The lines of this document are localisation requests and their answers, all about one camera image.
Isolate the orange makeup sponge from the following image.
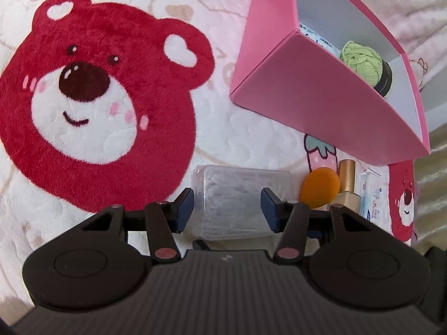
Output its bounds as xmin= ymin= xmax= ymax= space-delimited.
xmin=298 ymin=167 xmax=341 ymax=209

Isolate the clear plastic box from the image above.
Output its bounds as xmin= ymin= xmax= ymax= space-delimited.
xmin=186 ymin=165 xmax=296 ymax=241

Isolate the foundation bottle gold cap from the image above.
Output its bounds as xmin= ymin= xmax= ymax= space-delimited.
xmin=327 ymin=159 xmax=361 ymax=213

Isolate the small white tissue pack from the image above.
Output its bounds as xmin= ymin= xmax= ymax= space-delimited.
xmin=360 ymin=169 xmax=383 ymax=222

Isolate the green yarn ball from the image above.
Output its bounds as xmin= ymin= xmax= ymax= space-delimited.
xmin=340 ymin=41 xmax=393 ymax=98

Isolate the blue wet wipes pack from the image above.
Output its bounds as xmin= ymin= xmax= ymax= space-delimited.
xmin=299 ymin=23 xmax=341 ymax=58

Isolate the beige curtain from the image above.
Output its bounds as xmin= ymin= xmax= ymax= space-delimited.
xmin=413 ymin=125 xmax=447 ymax=253

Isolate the bear print bed blanket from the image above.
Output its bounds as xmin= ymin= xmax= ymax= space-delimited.
xmin=0 ymin=0 xmax=420 ymax=322

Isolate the pink cardboard box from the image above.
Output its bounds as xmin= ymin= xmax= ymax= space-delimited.
xmin=230 ymin=0 xmax=430 ymax=166

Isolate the pink cartoon pillow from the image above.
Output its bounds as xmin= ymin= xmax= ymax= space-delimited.
xmin=362 ymin=0 xmax=446 ymax=88

